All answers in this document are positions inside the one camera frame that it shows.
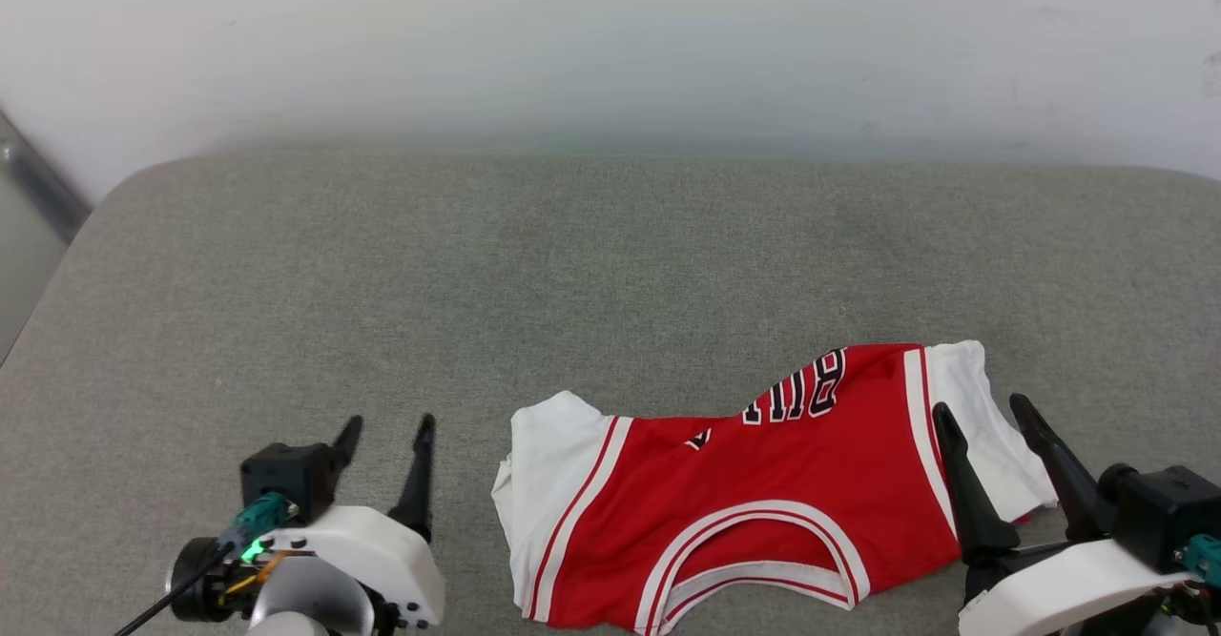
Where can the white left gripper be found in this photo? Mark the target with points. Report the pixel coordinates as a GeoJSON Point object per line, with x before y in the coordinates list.
{"type": "Point", "coordinates": [382, 560]}

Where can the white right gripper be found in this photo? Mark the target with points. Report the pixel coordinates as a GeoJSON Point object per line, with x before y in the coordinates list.
{"type": "Point", "coordinates": [1059, 588]}

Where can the red white basketball jersey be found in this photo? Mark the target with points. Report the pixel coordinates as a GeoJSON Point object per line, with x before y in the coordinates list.
{"type": "Point", "coordinates": [763, 483]}

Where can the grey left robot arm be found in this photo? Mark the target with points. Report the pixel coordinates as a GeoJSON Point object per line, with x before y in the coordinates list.
{"type": "Point", "coordinates": [310, 603]}

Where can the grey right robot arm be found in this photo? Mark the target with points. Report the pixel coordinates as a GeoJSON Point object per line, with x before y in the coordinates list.
{"type": "Point", "coordinates": [1159, 626]}

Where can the grey fabric sofa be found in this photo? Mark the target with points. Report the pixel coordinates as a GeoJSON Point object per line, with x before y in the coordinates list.
{"type": "Point", "coordinates": [572, 283]}

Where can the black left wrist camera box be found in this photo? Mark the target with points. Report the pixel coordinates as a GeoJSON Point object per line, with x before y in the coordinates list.
{"type": "Point", "coordinates": [286, 474]}

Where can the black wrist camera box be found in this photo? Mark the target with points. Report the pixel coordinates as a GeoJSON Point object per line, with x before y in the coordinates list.
{"type": "Point", "coordinates": [286, 474]}
{"type": "Point", "coordinates": [1159, 512]}

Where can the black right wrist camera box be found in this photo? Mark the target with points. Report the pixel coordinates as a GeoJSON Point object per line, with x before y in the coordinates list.
{"type": "Point", "coordinates": [1159, 512]}

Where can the grey metal wall strip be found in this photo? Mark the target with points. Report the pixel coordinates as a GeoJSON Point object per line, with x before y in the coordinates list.
{"type": "Point", "coordinates": [43, 188]}

